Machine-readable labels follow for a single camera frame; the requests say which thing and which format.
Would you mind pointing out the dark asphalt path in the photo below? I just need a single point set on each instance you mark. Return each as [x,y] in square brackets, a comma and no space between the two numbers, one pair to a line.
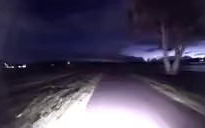
[123,100]

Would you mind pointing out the grass verge with pale edge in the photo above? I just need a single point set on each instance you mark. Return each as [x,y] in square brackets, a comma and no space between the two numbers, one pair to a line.
[186,88]
[40,96]

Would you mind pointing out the tree with pale forked trunk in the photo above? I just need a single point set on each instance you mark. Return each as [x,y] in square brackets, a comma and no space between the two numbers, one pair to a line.
[171,50]

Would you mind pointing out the stretch of water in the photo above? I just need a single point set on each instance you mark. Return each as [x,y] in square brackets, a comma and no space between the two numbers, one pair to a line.
[198,67]

